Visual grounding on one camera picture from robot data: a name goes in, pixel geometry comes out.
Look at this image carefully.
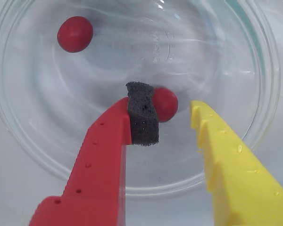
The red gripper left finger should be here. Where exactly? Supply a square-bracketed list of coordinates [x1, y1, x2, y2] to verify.
[28, 81, 160, 226]

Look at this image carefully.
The clear glass dish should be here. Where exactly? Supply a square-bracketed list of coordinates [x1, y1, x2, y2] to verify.
[0, 0, 282, 197]

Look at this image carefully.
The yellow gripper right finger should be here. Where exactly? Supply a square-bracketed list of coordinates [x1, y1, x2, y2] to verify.
[190, 100, 283, 226]

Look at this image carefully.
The red candy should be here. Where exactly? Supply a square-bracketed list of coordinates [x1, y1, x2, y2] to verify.
[152, 87, 179, 122]
[57, 16, 94, 53]

